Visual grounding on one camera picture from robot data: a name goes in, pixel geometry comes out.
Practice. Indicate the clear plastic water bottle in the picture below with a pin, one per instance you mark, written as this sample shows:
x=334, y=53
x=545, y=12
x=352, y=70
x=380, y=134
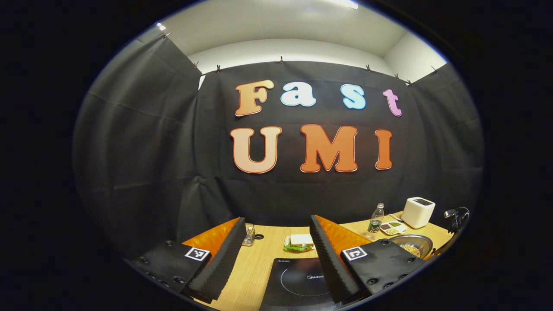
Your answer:
x=375, y=222

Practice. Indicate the white divided bean dish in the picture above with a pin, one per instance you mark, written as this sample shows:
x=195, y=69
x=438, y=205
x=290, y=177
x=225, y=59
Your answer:
x=393, y=227

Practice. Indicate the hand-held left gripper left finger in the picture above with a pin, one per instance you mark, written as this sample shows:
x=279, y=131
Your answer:
x=224, y=259

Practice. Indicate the sandwich with lettuce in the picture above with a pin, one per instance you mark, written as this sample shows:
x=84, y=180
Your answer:
x=299, y=242

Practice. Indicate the row of black cloth clips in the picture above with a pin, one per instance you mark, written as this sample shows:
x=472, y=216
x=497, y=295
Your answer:
x=281, y=59

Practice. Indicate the black induction cooktop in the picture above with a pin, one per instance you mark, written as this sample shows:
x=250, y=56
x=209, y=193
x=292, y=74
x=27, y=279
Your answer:
x=293, y=285

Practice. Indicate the large ceiling light panel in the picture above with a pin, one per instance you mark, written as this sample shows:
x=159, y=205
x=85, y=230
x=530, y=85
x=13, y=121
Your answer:
x=345, y=3

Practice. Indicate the pile of yellow soybeans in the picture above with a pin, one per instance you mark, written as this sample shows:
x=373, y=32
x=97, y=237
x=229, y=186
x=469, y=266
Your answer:
x=411, y=249

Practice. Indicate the black backdrop cloth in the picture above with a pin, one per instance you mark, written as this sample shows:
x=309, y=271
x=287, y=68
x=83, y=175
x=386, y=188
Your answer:
x=151, y=151

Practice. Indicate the white toaster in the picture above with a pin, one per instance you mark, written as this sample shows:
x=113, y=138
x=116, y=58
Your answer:
x=417, y=214

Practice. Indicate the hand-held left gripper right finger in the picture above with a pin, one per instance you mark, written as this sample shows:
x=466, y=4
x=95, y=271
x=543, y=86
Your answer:
x=328, y=263

